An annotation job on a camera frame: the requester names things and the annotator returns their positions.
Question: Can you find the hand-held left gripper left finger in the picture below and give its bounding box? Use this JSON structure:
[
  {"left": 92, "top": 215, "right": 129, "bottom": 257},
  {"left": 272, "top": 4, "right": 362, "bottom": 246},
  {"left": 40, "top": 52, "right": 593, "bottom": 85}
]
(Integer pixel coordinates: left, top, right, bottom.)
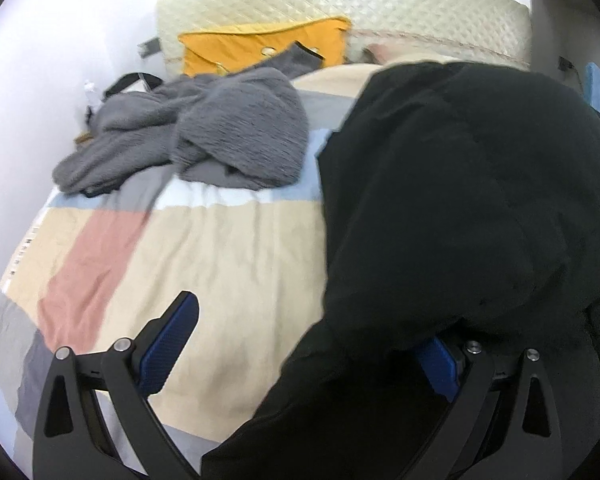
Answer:
[{"left": 31, "top": 290, "right": 201, "bottom": 480}]

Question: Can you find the pastel checked blanket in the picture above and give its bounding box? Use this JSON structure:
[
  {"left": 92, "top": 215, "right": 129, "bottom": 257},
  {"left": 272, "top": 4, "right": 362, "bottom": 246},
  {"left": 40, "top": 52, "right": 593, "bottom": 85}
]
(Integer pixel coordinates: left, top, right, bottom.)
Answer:
[{"left": 0, "top": 62, "right": 381, "bottom": 480}]

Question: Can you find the black bag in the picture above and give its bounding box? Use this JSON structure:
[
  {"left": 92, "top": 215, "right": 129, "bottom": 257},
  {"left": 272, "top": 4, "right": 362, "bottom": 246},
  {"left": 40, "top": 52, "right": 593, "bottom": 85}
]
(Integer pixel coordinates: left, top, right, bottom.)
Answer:
[{"left": 103, "top": 72, "right": 165, "bottom": 98}]

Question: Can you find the grey fleece garment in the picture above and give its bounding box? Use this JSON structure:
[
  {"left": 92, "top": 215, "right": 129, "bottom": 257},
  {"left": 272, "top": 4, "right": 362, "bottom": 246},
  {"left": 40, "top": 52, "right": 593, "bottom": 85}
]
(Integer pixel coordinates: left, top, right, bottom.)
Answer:
[{"left": 52, "top": 66, "right": 311, "bottom": 198}]

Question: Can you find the yellow pillow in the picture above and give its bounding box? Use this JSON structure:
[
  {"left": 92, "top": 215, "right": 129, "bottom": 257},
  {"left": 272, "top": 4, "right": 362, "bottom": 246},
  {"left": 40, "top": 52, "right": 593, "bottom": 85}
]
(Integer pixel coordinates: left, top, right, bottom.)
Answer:
[{"left": 178, "top": 17, "right": 352, "bottom": 79}]

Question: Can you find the dark grey cloth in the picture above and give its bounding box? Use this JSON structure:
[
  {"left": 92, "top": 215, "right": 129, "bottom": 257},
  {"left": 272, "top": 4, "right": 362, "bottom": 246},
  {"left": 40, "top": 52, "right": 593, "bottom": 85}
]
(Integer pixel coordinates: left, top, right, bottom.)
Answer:
[{"left": 258, "top": 42, "right": 327, "bottom": 80}]

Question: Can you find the black puffer jacket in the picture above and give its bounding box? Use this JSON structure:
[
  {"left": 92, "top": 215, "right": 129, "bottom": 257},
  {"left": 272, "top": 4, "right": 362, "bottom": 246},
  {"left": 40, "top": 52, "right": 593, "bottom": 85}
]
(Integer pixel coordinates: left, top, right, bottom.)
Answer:
[{"left": 200, "top": 61, "right": 600, "bottom": 480}]

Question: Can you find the cream quilted headboard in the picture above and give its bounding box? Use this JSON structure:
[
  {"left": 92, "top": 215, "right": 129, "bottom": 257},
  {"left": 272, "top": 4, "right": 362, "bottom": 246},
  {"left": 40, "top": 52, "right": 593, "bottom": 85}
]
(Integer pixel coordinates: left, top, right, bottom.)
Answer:
[{"left": 155, "top": 0, "right": 532, "bottom": 77}]

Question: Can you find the pink pillow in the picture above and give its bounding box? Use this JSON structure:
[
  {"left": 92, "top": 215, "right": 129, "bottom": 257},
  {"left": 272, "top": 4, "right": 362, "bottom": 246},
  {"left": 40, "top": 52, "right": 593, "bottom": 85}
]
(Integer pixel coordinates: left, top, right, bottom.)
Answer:
[{"left": 362, "top": 43, "right": 409, "bottom": 65}]

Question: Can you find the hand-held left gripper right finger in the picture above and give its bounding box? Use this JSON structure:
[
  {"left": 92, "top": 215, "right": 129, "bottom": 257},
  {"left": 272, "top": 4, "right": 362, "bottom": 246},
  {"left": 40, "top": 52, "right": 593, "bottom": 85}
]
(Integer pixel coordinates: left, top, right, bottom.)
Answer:
[{"left": 414, "top": 335, "right": 564, "bottom": 480}]

